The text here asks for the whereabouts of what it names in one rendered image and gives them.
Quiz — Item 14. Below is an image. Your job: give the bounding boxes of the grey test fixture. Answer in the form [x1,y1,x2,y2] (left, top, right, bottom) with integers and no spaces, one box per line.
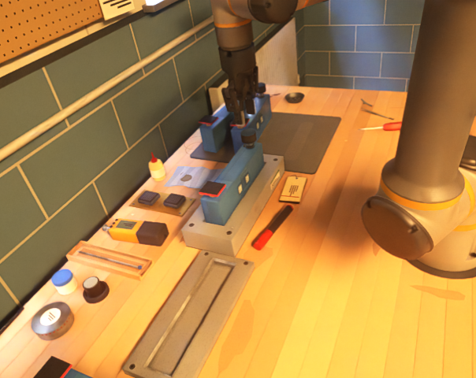
[180,153,285,258]

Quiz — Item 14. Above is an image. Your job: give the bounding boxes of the brown board with black keys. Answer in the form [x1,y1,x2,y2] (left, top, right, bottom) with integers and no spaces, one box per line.
[128,189,197,217]

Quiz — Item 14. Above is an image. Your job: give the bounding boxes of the wooden tray with rod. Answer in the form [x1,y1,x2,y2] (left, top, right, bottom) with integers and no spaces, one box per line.
[65,240,154,282]

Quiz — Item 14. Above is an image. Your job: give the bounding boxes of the metal tweezers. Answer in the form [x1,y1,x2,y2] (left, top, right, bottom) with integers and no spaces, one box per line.
[359,98,396,121]

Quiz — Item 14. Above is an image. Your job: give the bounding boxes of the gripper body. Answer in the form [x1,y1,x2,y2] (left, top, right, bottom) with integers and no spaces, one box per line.
[218,43,259,92]

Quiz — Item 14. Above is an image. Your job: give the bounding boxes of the white paper notice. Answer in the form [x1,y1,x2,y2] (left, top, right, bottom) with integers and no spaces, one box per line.
[97,0,137,22]

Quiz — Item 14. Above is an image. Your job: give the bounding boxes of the tan paper tag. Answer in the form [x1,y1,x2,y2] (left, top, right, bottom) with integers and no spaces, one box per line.
[277,175,308,205]

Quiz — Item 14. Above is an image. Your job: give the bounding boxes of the cream wall rail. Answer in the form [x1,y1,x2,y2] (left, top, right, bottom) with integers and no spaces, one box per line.
[0,15,216,171]

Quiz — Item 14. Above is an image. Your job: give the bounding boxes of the red handled screwdriver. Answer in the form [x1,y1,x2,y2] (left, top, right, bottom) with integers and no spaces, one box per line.
[357,121,403,132]

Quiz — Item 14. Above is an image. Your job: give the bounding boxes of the white lamp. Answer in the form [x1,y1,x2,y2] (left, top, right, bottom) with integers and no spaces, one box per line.
[142,0,188,13]

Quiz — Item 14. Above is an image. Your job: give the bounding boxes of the grey slotted rack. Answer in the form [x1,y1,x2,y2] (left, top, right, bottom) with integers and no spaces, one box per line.
[121,249,255,378]

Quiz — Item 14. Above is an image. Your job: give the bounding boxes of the orange pegboard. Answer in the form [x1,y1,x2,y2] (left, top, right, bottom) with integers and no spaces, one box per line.
[0,0,106,71]

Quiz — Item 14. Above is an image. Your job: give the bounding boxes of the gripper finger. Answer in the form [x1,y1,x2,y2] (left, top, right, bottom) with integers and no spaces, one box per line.
[240,67,260,120]
[221,85,242,124]

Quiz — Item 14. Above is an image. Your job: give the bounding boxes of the red black marker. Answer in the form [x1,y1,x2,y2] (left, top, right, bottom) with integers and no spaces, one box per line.
[251,204,295,251]

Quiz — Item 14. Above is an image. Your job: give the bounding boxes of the dark grey mat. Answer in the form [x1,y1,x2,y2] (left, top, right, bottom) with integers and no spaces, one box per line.
[189,111,342,175]

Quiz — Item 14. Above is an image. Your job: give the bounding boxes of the yellow black meter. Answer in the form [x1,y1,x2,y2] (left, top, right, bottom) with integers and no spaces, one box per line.
[102,217,170,247]

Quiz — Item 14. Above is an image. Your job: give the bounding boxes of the blue row counter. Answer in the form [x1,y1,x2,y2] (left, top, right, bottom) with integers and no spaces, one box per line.
[199,143,265,228]
[229,93,273,153]
[199,111,234,154]

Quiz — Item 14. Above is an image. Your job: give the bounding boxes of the blue cloth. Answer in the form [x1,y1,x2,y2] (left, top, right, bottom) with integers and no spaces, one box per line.
[163,165,218,191]

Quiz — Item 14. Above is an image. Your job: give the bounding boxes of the yellow bottle with red tip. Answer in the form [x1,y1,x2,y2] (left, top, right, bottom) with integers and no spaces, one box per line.
[147,152,167,183]

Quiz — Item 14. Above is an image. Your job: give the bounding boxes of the grey tape roll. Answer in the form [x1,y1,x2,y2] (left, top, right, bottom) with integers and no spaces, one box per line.
[30,301,75,342]

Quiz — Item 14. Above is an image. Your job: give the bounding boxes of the white jar with blue lid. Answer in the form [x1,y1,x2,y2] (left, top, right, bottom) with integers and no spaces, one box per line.
[50,269,79,296]

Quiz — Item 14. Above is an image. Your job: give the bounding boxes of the black knob with white cap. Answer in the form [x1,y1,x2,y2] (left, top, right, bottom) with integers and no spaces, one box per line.
[81,276,110,305]

